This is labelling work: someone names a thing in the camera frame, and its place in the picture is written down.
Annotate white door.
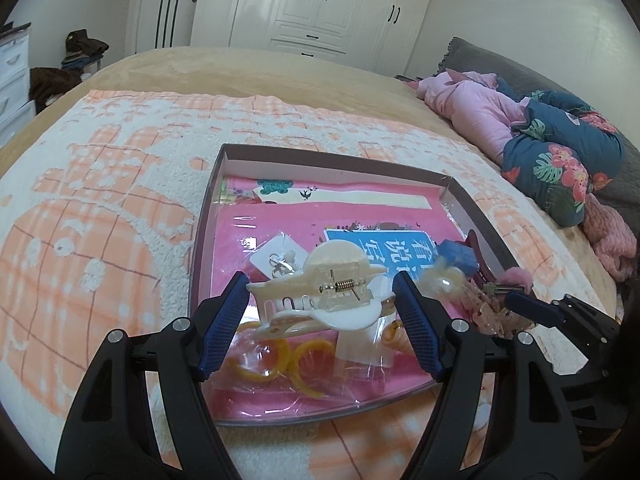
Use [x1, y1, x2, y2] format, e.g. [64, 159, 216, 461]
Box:
[125, 0, 197, 56]

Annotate yellow hoop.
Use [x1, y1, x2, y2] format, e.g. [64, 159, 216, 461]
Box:
[289, 339, 337, 397]
[234, 339, 292, 380]

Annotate shallow brown cardboard box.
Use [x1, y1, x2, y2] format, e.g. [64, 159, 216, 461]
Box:
[189, 143, 521, 428]

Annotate cream hair claw clip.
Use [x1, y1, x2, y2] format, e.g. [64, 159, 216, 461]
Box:
[245, 241, 388, 342]

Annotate brown cloth heap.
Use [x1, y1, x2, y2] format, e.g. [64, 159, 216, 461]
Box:
[29, 66, 83, 113]

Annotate clear red-flecked hair accessory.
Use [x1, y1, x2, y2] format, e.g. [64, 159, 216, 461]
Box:
[467, 290, 508, 333]

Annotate pink pom-pom hair tie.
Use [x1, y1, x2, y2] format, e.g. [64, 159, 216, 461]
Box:
[482, 267, 535, 297]

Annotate clear packet with white card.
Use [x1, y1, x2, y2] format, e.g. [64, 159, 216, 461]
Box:
[334, 327, 398, 377]

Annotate pale yellow round ornament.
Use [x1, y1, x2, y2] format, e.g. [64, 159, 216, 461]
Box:
[422, 262, 468, 303]

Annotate tan bedspread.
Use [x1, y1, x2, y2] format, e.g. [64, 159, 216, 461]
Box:
[0, 46, 626, 321]

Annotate peach checked fleece blanket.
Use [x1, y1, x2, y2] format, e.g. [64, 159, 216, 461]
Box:
[0, 89, 616, 480]

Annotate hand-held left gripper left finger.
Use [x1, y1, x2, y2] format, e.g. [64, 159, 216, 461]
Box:
[54, 270, 251, 480]

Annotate maroon oval hair clip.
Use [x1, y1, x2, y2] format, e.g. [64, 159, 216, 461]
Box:
[462, 230, 502, 286]

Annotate grey headboard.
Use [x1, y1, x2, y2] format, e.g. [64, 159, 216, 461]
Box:
[435, 36, 640, 211]

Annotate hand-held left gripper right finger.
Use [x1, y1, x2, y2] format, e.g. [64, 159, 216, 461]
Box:
[391, 270, 586, 480]

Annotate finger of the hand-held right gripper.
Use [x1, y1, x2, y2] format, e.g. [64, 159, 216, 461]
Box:
[504, 291, 622, 377]

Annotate blue floral quilt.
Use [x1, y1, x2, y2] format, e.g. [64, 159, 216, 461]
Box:
[501, 90, 626, 228]

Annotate clear packet with amber piece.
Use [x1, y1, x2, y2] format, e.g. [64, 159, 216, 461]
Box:
[380, 321, 412, 357]

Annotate clear earring packet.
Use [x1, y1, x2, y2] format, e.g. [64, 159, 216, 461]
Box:
[245, 230, 321, 283]

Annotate white wardrobe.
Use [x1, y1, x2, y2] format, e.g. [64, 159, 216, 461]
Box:
[190, 0, 442, 79]

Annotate black hanging straps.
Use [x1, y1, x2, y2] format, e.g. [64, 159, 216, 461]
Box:
[154, 0, 179, 51]

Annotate dark clothes pile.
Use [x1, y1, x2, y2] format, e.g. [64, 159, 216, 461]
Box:
[62, 30, 110, 68]

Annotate white drawer cabinet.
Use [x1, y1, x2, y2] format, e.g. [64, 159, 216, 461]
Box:
[0, 22, 36, 148]

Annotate pink knitted garment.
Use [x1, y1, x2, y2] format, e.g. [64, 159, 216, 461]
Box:
[582, 192, 639, 282]

